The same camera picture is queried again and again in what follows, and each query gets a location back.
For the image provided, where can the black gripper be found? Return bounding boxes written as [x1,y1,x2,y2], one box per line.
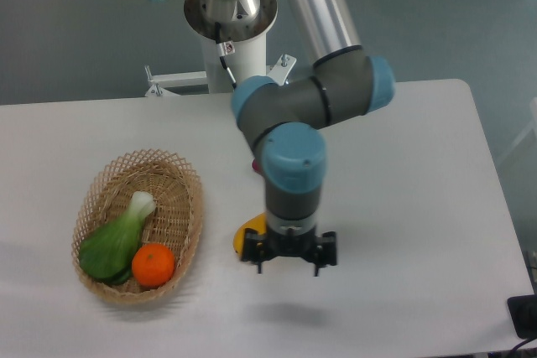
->
[242,226,338,277]

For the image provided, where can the orange fruit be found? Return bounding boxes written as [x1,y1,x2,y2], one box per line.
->
[131,243,175,288]

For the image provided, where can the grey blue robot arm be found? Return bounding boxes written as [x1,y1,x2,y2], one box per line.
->
[154,0,395,269]

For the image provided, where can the woven wicker basket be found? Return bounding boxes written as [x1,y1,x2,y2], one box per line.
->
[71,149,204,304]

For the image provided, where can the yellow mango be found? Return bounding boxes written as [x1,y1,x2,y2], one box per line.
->
[232,213,267,257]

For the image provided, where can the green bok choy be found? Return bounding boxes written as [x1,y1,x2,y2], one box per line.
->
[78,191,156,285]

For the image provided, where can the black cable on pedestal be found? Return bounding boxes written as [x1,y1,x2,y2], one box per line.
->
[213,21,243,93]

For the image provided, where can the black device with cable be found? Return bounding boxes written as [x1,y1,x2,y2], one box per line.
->
[507,294,536,355]

